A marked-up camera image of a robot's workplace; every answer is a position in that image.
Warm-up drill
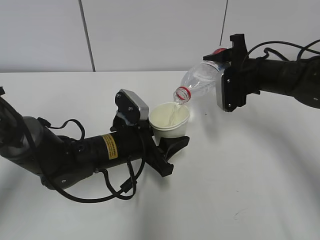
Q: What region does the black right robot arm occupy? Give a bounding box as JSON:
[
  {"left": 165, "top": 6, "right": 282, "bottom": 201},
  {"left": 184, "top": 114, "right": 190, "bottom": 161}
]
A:
[{"left": 203, "top": 33, "right": 320, "bottom": 113}]

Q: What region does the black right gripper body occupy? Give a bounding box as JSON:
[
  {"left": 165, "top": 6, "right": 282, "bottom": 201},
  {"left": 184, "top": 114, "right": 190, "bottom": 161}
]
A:
[{"left": 225, "top": 33, "right": 260, "bottom": 113}]

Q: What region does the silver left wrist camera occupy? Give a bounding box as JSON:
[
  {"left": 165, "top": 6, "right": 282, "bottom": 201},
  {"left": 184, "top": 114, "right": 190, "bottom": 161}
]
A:
[{"left": 115, "top": 88, "right": 149, "bottom": 126}]

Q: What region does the white paper cup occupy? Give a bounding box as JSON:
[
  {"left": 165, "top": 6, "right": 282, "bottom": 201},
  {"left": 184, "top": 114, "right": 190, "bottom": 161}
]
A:
[{"left": 149, "top": 102, "right": 190, "bottom": 144}]

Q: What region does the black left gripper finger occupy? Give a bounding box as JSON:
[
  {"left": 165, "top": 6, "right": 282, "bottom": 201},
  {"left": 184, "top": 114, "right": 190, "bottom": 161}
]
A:
[{"left": 159, "top": 136, "right": 190, "bottom": 160}]

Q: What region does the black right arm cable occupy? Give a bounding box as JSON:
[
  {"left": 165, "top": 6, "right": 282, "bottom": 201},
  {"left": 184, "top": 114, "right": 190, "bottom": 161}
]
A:
[{"left": 246, "top": 38, "right": 320, "bottom": 62}]

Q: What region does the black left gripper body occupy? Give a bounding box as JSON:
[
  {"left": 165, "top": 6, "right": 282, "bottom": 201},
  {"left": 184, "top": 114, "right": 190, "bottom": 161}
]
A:
[{"left": 110, "top": 117, "right": 174, "bottom": 177}]

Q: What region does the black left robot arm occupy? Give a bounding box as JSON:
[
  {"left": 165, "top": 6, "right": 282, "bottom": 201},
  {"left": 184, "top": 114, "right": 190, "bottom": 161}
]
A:
[{"left": 0, "top": 89, "right": 190, "bottom": 190}]

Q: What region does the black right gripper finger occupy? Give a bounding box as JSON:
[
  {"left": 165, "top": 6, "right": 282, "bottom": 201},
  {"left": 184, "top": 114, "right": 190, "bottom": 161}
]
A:
[{"left": 202, "top": 48, "right": 232, "bottom": 63}]

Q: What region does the clear plastic water bottle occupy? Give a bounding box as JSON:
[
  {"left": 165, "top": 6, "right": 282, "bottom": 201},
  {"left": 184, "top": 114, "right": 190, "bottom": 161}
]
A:
[{"left": 173, "top": 60, "right": 229, "bottom": 105}]

